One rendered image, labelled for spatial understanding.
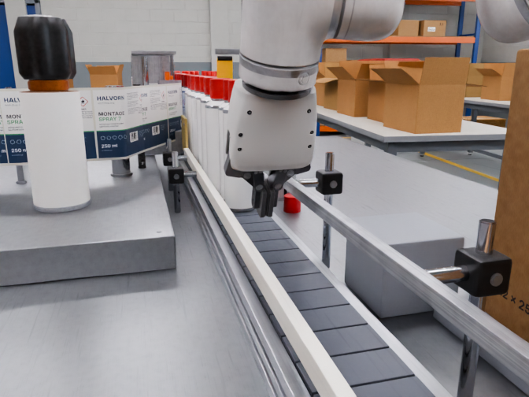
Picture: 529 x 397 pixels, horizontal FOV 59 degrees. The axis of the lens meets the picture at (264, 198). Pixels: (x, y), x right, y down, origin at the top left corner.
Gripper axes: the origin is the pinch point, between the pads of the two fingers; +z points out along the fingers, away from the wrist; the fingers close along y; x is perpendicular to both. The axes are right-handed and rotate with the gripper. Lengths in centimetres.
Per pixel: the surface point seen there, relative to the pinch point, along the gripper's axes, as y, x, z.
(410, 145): -118, -138, 74
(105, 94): 21, -47, 6
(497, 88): -341, -337, 128
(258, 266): 4.4, 14.4, -2.3
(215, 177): 2.3, -23.0, 11.4
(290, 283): 0.2, 13.3, 1.9
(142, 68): 13, -73, 10
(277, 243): -1.9, 1.9, 6.0
